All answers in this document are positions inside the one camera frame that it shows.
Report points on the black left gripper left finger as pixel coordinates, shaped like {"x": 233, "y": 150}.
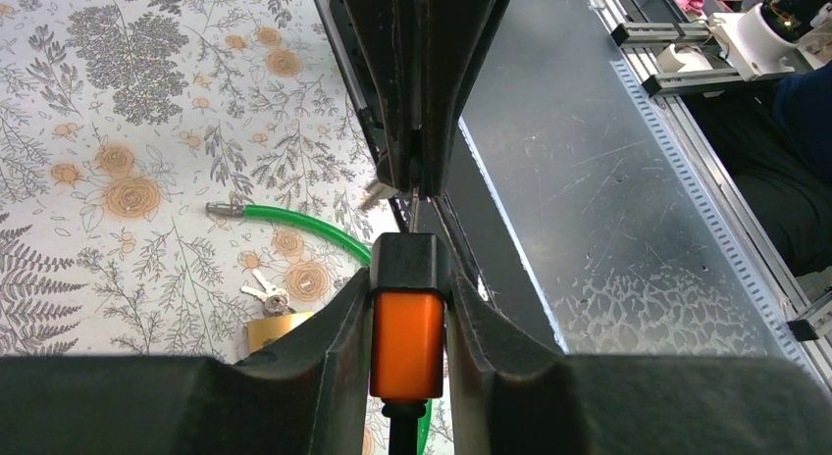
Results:
{"x": 304, "y": 393}

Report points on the slotted metal cable rail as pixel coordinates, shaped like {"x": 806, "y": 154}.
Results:
{"x": 670, "y": 264}

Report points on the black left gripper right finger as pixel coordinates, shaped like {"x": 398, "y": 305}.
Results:
{"x": 512, "y": 395}

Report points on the orange black padlock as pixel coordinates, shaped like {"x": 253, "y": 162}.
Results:
{"x": 409, "y": 284}

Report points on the brass padlock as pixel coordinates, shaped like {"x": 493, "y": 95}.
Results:
{"x": 264, "y": 331}

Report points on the green cable lock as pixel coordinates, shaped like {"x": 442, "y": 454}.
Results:
{"x": 276, "y": 215}

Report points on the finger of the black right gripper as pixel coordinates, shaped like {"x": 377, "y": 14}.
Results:
{"x": 385, "y": 33}
{"x": 453, "y": 39}

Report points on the person in blue shirt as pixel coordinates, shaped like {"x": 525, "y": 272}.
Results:
{"x": 775, "y": 143}

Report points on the silver keys bunch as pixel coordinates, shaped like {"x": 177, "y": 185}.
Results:
{"x": 275, "y": 300}

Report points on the black head keys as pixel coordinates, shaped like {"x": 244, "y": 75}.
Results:
{"x": 405, "y": 204}

